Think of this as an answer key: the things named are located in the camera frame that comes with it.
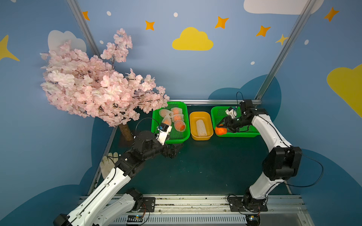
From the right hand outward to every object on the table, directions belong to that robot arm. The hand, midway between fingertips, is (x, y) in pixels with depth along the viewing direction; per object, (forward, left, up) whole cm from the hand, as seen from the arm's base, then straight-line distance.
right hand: (222, 126), depth 85 cm
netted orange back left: (+19, +41, -11) cm, 46 cm away
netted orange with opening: (+7, +27, -11) cm, 30 cm away
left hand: (-16, +27, +9) cm, 32 cm away
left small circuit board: (-48, +47, -21) cm, 70 cm away
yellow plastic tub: (+22, +17, -17) cm, 32 cm away
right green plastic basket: (+27, -3, -17) cm, 32 cm away
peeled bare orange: (-5, +3, +2) cm, 6 cm away
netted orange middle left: (+12, +37, -12) cm, 40 cm away
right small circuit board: (-44, -16, -22) cm, 52 cm away
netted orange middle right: (+17, +29, -12) cm, 36 cm away
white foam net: (+8, +11, -17) cm, 21 cm away
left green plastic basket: (+1, +30, -17) cm, 35 cm away
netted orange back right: (+23, +31, -13) cm, 41 cm away
